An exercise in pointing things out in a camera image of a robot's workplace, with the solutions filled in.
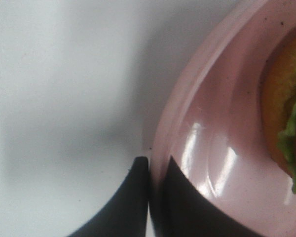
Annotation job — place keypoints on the pink round plate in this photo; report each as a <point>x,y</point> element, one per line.
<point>211,125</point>

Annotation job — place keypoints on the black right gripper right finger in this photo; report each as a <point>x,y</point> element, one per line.
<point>181,211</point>

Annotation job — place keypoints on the toy burger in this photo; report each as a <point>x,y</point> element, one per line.
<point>278,107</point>

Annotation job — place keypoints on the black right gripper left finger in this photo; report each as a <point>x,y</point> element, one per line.
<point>125,214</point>

